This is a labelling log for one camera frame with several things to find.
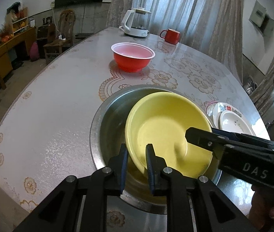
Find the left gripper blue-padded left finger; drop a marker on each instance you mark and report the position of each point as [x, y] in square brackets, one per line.
[96, 188]

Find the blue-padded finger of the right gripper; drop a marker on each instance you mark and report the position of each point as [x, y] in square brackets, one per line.
[206, 140]
[226, 135]

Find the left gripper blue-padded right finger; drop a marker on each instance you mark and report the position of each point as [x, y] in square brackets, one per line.
[170, 183]

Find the white rose pattern plate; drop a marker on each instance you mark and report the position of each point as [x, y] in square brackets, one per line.
[231, 122]

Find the large white double-happiness plate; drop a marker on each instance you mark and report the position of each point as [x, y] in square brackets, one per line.
[221, 107]

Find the yellow plastic bowl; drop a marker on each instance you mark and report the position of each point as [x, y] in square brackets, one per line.
[162, 119]

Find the stainless steel bowl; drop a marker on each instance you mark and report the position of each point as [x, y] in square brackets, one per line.
[108, 133]

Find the red plastic bowl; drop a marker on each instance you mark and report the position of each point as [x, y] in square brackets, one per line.
[132, 57]

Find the person's right hand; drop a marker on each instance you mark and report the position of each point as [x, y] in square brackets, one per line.
[261, 214]

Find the pink-rimmed floral plate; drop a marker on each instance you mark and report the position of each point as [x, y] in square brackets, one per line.
[210, 107]

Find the beige right window curtain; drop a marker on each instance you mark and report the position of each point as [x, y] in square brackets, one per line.
[263, 95]

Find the beige window curtain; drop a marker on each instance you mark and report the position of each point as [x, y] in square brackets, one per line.
[263, 95]
[213, 27]

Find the red mug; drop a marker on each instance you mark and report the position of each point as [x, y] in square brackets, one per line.
[170, 36]

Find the white glass electric kettle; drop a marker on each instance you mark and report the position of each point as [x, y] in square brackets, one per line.
[132, 23]

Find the wooden desk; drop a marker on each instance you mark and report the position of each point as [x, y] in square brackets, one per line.
[27, 38]

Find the wooden chair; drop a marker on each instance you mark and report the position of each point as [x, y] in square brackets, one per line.
[64, 36]

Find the wooden desktop shelf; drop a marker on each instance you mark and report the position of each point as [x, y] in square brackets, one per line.
[17, 23]

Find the wall electrical panel box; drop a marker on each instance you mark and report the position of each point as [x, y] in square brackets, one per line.
[261, 20]

